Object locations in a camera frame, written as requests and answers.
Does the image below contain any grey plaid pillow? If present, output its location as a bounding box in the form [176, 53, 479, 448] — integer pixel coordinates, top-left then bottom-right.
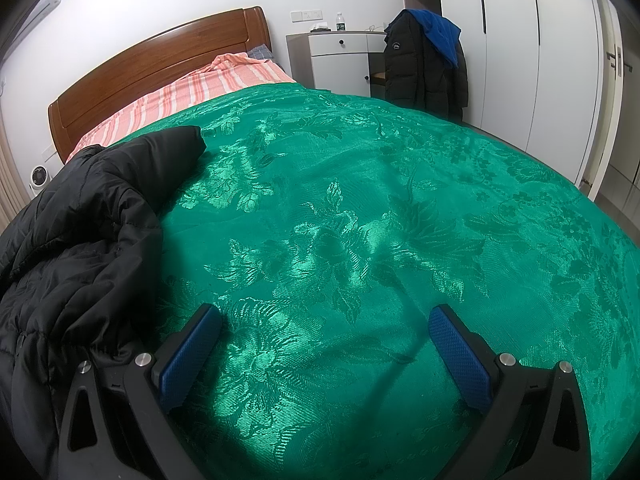
[247, 45, 288, 72]

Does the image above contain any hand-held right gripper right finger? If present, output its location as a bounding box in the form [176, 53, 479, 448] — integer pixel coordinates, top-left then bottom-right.
[428, 304, 593, 480]

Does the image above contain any white air conditioner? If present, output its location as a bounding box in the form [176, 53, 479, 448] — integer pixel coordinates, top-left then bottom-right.
[15, 0, 66, 41]

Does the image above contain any black puffer jacket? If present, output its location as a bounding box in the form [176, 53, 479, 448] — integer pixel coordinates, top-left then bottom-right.
[0, 126, 207, 480]

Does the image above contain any white door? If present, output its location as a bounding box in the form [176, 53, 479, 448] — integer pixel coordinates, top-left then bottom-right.
[580, 0, 640, 201]

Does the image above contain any white wardrobe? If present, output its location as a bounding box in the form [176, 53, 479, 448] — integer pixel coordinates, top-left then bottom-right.
[397, 0, 603, 186]

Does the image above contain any pink striped bed sheet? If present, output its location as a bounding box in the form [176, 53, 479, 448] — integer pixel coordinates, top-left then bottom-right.
[66, 52, 297, 163]

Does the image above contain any green floral blanket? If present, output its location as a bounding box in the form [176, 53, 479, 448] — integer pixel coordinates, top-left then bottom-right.
[107, 82, 640, 480]

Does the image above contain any white desk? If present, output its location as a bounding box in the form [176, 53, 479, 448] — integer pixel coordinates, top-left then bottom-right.
[286, 30, 388, 98]

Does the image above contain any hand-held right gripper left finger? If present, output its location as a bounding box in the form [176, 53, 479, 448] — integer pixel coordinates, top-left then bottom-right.
[57, 303, 223, 480]

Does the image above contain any blue hoodie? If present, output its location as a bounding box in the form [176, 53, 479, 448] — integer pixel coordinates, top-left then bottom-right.
[406, 8, 462, 68]

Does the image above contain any beige curtain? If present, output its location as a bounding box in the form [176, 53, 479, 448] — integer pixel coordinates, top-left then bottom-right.
[0, 145, 31, 221]

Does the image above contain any black hanging coat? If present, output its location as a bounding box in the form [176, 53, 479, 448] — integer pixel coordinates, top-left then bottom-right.
[384, 10, 468, 122]

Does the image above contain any wooden headboard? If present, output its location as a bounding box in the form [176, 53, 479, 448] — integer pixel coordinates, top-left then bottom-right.
[48, 6, 273, 163]

